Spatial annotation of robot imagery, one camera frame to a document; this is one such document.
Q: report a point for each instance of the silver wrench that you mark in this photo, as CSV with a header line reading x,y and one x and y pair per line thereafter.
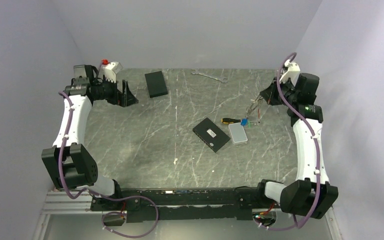
x,y
217,78

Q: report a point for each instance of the black network switch with label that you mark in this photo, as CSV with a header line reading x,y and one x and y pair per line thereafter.
x,y
211,134

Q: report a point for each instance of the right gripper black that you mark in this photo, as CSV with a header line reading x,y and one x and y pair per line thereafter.
x,y
269,94

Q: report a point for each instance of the yellow black screwdriver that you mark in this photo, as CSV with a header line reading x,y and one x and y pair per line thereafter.
x,y
227,120

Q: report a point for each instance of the large metal keyring disc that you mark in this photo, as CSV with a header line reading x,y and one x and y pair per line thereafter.
x,y
253,113

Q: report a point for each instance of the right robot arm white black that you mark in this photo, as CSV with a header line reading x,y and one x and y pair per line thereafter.
x,y
306,120

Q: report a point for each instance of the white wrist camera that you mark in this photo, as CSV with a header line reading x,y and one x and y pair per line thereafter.
x,y
290,71
110,69

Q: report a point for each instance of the plain black box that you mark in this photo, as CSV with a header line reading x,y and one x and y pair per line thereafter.
x,y
156,84

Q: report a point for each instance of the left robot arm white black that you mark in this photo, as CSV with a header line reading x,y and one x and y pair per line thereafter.
x,y
68,163

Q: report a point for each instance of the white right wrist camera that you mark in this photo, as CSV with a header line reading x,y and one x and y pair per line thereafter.
x,y
290,71

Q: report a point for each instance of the blue key tag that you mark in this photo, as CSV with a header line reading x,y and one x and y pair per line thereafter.
x,y
244,122

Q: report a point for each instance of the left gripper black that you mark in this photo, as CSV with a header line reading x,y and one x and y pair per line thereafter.
x,y
128,98

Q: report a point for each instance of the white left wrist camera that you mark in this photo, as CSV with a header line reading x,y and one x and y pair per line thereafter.
x,y
110,69

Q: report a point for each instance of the aluminium frame profile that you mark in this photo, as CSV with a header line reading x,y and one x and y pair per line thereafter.
x,y
295,199

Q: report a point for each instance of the white small router box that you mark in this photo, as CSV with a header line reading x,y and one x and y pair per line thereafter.
x,y
237,133

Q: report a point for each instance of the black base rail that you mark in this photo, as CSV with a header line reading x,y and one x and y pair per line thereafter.
x,y
147,204

